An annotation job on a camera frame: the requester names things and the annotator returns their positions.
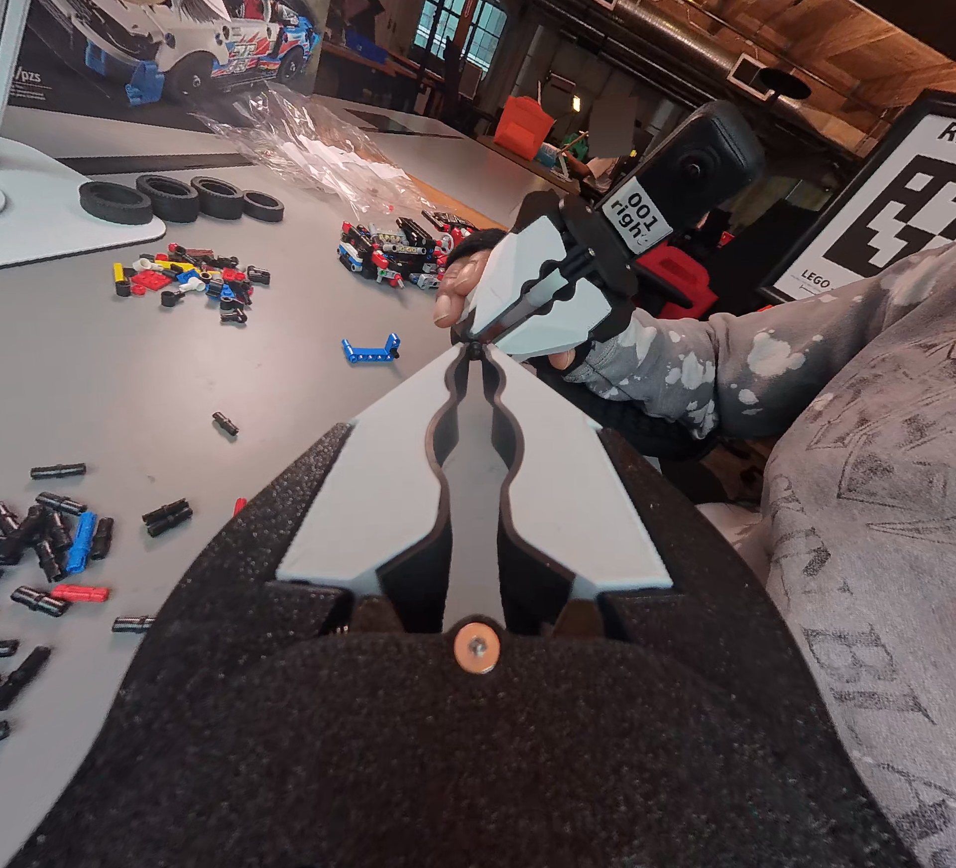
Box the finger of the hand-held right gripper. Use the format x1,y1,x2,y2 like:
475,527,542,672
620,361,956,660
467,218,570,343
481,274,619,361

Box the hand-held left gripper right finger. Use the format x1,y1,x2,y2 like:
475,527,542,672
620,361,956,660
478,347,675,599

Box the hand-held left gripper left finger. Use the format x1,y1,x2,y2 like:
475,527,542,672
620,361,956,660
275,347,479,599

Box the blue toy brick beam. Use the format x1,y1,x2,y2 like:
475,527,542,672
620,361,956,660
341,332,402,366

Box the person's right forearm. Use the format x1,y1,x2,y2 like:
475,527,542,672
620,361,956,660
575,241,956,439

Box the grey desk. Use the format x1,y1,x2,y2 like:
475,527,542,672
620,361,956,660
0,88,524,868

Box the person's right hand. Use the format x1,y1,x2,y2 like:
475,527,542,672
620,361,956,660
432,227,600,380

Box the partly built toy car chassis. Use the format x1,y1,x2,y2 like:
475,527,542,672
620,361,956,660
338,210,482,290

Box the orange plastic bin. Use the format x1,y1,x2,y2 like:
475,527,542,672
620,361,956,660
494,95,557,160

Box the clear plastic bags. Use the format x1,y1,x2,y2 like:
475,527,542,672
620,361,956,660
190,88,434,219

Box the arched window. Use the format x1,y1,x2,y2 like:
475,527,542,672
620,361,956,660
412,0,509,85

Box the framed black-white marker sign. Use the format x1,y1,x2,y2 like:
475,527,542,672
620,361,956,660
758,89,956,305

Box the pile of colourful toy bricks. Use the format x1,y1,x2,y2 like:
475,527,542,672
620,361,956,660
112,243,271,326

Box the long blue toy pin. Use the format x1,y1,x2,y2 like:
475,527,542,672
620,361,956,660
66,511,98,575

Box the brown cardboard box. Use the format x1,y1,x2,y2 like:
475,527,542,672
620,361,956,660
329,0,385,36

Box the person's grey printed hoodie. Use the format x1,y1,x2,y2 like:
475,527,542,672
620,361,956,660
758,353,956,868

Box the pile of black pins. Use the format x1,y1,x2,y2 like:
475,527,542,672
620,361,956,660
0,463,194,742

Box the white book stand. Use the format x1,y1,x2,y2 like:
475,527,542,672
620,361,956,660
0,0,180,268

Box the metal air duct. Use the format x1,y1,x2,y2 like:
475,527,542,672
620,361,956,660
523,0,860,130

